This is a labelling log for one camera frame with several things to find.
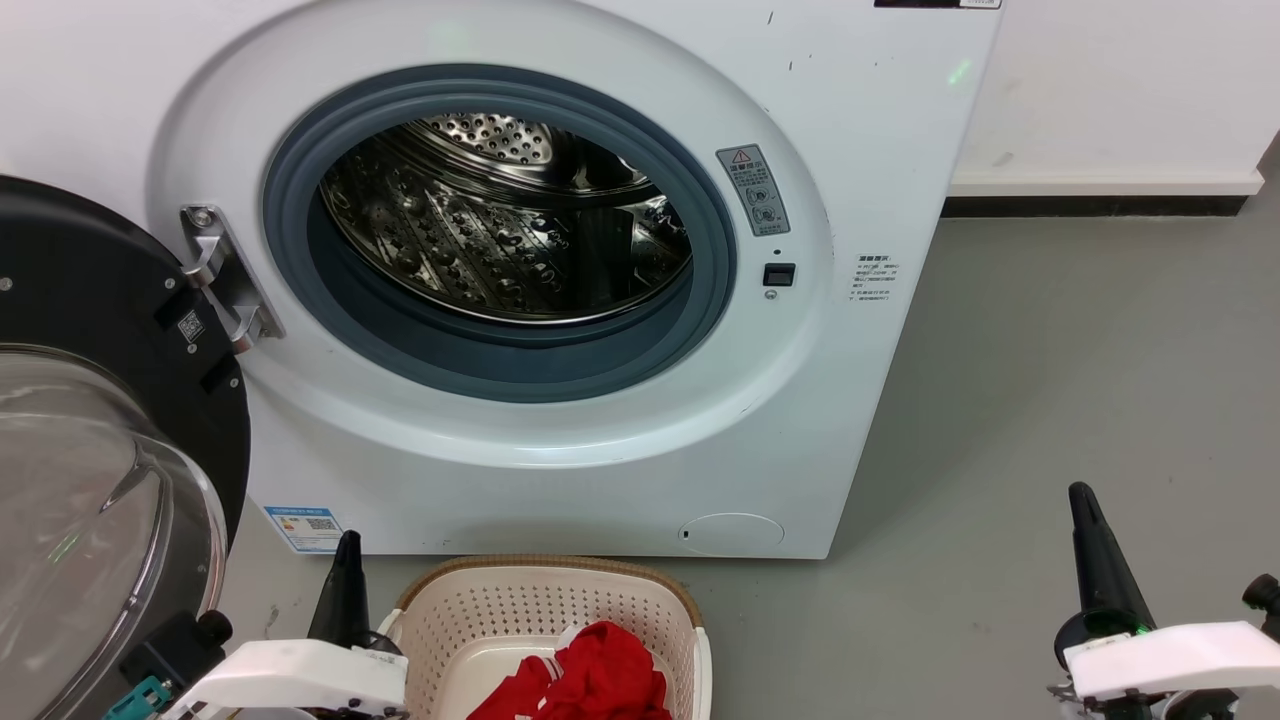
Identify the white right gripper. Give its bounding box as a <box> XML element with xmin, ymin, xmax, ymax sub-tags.
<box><xmin>1048</xmin><ymin>482</ymin><xmax>1280</xmax><ymax>720</ymax></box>

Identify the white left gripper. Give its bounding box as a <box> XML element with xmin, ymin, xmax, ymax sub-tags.
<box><xmin>160</xmin><ymin>530</ymin><xmax>409</xmax><ymax>720</ymax></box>

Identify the red garment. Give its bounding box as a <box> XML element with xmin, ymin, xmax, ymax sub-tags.
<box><xmin>468</xmin><ymin>620</ymin><xmax>673</xmax><ymax>720</ymax></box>

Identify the beige plastic laundry basket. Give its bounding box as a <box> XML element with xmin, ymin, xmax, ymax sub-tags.
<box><xmin>378</xmin><ymin>555</ymin><xmax>713</xmax><ymax>720</ymax></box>

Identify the stainless steel washing machine drum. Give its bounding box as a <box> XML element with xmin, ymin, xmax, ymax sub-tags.
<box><xmin>318</xmin><ymin>112</ymin><xmax>694</xmax><ymax>326</ymax></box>

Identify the black glass washer door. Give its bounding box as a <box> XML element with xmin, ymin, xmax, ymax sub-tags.
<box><xmin>0</xmin><ymin>175</ymin><xmax>251</xmax><ymax>720</ymax></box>

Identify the blue white energy label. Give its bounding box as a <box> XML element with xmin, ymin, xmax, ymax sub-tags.
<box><xmin>264</xmin><ymin>505</ymin><xmax>344</xmax><ymax>555</ymax></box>

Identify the grey rubber door gasket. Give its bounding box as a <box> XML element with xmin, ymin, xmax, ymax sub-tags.
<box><xmin>262</xmin><ymin>63</ymin><xmax>739</xmax><ymax>404</ymax></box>

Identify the white front-load washing machine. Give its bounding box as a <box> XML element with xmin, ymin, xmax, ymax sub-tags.
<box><xmin>0</xmin><ymin>0</ymin><xmax>1004</xmax><ymax>561</ymax></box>

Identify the silver metal door hinge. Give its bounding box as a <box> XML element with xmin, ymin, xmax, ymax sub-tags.
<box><xmin>180</xmin><ymin>204</ymin><xmax>286</xmax><ymax>353</ymax></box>

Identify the black white baseboard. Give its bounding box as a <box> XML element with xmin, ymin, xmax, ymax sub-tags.
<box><xmin>942</xmin><ymin>170</ymin><xmax>1266</xmax><ymax>219</ymax></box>

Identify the small printed text sticker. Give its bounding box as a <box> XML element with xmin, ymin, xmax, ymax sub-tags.
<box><xmin>852</xmin><ymin>253</ymin><xmax>898</xmax><ymax>303</ymax></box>

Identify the round white filter cover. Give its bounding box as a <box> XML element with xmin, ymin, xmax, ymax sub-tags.
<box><xmin>677</xmin><ymin>512</ymin><xmax>786</xmax><ymax>557</ymax></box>

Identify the grey warning sticker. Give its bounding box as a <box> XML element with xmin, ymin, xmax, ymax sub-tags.
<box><xmin>715</xmin><ymin>144</ymin><xmax>791</xmax><ymax>238</ymax></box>

